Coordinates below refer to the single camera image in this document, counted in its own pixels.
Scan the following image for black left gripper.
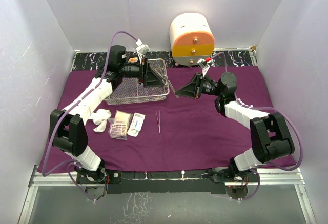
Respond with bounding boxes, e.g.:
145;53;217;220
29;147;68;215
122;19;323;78
120;58;164;88

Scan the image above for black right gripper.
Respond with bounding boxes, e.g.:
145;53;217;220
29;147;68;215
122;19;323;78
175;72;223;99

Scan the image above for metal mesh instrument tray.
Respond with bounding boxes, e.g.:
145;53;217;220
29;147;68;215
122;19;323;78
105;58;170;105

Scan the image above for straight steel tweezers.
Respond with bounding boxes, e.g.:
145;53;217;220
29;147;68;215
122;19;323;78
156;110;160;134

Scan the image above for small white blue packet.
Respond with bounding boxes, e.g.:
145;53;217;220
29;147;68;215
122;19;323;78
130;113;146;132

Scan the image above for purple cloth drape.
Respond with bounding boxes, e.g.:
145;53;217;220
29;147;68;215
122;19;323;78
36;65;295;173

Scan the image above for white gauze pack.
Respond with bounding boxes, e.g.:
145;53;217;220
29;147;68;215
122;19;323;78
108;110;133;140

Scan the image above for small white green packet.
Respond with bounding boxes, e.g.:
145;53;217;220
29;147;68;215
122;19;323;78
127;127;140;137

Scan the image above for white gauze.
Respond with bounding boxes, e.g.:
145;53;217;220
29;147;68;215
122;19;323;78
89;109;112;133

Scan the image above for curved tip steel tweezers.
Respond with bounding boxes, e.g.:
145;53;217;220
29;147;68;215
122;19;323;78
167;80;179;99

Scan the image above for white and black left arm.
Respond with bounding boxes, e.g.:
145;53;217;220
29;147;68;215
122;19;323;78
48;41;164;182

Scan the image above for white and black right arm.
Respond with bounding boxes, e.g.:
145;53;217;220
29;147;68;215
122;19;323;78
175;72;295;181

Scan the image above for steel surgical forceps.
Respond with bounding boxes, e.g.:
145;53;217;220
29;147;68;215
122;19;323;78
151;66;167;83

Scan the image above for orange circuit board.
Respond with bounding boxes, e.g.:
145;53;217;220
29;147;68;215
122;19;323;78
128;57;139;64

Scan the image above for round three-drawer mini cabinet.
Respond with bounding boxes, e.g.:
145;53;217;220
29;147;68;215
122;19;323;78
169;13;215;66

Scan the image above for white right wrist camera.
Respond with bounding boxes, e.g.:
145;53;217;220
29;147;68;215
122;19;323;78
197;57;212;76

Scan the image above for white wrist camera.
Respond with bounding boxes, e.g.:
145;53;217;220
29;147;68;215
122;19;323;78
197;57;212;76
136;39;150;56

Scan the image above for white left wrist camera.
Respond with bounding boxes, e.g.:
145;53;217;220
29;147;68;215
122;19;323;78
136;39;150;56

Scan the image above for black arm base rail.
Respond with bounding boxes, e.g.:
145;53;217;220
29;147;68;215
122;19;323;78
76;168;259;198

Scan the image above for aluminium frame rail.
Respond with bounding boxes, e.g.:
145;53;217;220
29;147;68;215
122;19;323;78
19;169;316;223

